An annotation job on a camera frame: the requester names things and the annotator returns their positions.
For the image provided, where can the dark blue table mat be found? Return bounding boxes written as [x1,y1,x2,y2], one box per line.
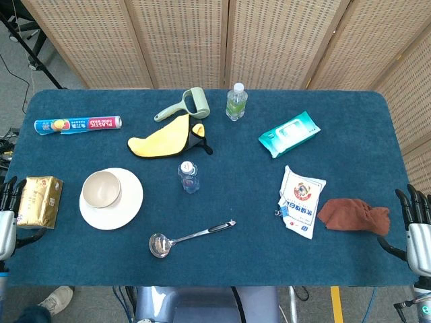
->
[5,88,419,288]

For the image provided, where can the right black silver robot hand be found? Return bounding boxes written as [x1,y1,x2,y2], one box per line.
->
[376,183,431,277]

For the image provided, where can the blue plastic wrap box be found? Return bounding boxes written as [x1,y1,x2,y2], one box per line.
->
[34,115,123,135]

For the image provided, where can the teal wet wipes pack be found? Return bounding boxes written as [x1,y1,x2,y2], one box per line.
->
[258,110,321,159]

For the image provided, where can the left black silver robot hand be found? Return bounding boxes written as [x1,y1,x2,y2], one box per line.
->
[0,176,46,262]

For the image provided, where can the yellow floor tape strip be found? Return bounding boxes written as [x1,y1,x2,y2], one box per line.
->
[330,286,345,323]

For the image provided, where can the blue cable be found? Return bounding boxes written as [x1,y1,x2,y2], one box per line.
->
[364,287,377,323]

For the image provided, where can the white plate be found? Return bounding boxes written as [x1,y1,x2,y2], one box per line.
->
[79,167,144,231]

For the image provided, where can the silver metal stand leg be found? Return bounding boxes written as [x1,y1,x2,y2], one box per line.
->
[287,286,300,323]

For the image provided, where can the stainless steel ladle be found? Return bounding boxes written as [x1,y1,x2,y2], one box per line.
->
[148,219,237,259]

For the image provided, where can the brown cloth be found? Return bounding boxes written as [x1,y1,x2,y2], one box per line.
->
[317,198,391,236]

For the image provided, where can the small beige white bowl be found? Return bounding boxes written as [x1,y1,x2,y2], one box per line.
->
[81,170,122,207]
[82,181,123,210]

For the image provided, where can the gold foil tissue pack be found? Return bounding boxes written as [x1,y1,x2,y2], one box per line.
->
[15,175,64,229]

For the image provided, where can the white sneaker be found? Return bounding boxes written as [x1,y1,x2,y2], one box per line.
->
[38,285,75,316]

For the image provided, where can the blue jeans leg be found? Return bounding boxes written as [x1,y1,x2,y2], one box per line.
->
[12,303,52,323]

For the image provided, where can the white salt bag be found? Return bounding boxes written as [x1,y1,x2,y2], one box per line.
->
[276,165,327,240]

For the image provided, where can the grey blue robot torso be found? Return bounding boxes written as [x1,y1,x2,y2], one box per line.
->
[133,285,281,323]

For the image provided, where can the green label water bottle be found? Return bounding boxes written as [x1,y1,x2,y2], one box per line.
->
[225,82,248,122]

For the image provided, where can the woven folding screen panel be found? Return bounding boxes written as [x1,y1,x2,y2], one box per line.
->
[125,0,230,90]
[224,0,353,90]
[20,0,154,90]
[302,0,431,92]
[372,32,431,196]

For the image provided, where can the black tripod stand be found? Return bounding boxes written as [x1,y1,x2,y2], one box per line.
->
[0,9,69,90]

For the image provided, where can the pale green lint roller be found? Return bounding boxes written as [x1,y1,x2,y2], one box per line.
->
[154,87,211,122]

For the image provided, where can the yellow grey cleaning cloth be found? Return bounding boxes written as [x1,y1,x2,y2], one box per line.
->
[127,113,214,159]

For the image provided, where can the small clear plastic bottle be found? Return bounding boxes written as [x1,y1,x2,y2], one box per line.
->
[177,160,201,194]

